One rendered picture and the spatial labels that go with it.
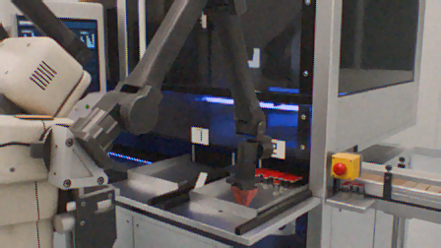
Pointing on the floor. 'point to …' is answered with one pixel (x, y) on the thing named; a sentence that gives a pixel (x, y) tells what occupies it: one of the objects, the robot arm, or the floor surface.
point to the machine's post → (324, 118)
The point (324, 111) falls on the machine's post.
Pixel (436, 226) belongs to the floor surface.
